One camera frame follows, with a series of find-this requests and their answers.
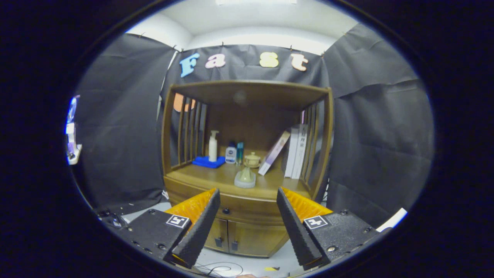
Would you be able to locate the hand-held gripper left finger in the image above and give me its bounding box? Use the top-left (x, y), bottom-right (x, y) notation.
top-left (108, 188), bottom-right (221, 269)

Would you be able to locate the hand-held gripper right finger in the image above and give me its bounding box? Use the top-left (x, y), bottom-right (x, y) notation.
top-left (276, 187), bottom-right (381, 271)

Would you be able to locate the wooden drawer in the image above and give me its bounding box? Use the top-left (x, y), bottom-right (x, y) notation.
top-left (164, 177), bottom-right (309, 226)

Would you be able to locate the wooden cabinet door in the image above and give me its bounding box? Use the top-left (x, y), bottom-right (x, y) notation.
top-left (228, 220), bottom-right (290, 258)
top-left (205, 218), bottom-right (229, 253)

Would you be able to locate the wooden countertop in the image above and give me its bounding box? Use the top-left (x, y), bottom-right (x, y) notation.
top-left (166, 162), bottom-right (311, 199)

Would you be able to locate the wooden cabinet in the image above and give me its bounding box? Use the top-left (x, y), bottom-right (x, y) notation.
top-left (161, 80), bottom-right (333, 258)

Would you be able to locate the blue folded cloth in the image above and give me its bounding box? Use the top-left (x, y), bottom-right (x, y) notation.
top-left (192, 156), bottom-right (226, 169)

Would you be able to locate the white book with black title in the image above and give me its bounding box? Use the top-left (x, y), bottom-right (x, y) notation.
top-left (291, 124), bottom-right (309, 180)

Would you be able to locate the white pump bottle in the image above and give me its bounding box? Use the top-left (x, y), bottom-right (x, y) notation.
top-left (208, 130), bottom-right (219, 163)

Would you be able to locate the purple and white book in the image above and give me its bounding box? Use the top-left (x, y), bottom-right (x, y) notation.
top-left (258, 130), bottom-right (291, 176)

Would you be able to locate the white and purple clutter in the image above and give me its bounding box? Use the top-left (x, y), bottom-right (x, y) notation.
top-left (66, 96), bottom-right (83, 166)

